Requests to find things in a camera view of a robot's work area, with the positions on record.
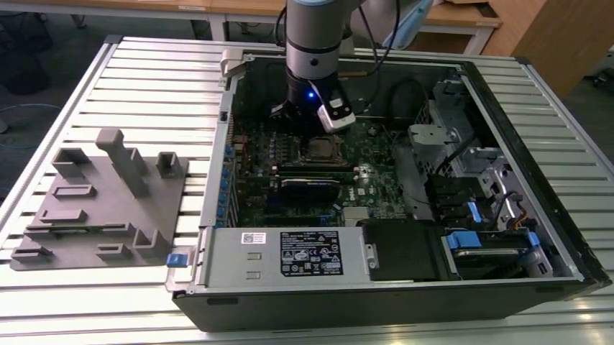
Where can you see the silver CPU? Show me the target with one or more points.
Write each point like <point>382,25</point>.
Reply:
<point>322,149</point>

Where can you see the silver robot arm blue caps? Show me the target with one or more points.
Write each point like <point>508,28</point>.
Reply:
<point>312,36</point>

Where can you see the CPU socket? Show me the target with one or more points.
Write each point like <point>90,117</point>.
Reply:
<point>308,162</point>

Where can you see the black RAM slot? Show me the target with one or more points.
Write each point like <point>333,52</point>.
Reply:
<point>317,167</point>

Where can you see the black graphics card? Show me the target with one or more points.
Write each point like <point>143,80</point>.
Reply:
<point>309,192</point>

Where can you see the green motherboard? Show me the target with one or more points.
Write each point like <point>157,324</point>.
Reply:
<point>380,179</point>

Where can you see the silver chipset heatsink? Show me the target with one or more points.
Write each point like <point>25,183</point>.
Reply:
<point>357,212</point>

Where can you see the white barcode sticker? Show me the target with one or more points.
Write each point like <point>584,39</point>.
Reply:
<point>253,238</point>

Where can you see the black drive bay block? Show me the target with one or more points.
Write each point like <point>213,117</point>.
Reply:
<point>452,194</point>

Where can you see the metal drive cage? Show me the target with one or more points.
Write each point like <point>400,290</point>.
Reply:
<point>480,158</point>

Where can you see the black power supply label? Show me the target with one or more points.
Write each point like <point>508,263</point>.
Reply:
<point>309,251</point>

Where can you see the silver power supply unit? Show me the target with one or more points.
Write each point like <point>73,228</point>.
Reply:
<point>230,258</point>

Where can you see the black fan shroud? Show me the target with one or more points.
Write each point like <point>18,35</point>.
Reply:
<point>404,251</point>

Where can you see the hard disk in blue carrier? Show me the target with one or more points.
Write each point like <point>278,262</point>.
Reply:
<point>462,240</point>

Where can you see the blue case latch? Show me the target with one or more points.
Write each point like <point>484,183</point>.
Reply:
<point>177,260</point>

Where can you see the grey parts rack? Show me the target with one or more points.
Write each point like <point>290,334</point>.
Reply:
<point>110,215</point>

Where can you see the black PC case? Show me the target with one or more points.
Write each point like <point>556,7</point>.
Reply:
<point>336,309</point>

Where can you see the wooden cabinet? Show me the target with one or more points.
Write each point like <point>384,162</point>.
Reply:
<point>561,36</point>

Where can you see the black office chair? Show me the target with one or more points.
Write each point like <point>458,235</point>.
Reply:
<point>25,54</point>

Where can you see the dark office chair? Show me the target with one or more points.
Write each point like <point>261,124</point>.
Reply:
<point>603,77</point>

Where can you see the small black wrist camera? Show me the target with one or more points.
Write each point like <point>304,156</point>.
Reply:
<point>278,112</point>

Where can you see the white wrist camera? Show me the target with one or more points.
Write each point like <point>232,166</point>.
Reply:
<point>338,115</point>

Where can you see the silver metal bracket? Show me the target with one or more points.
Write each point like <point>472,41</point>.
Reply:
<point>428,138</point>

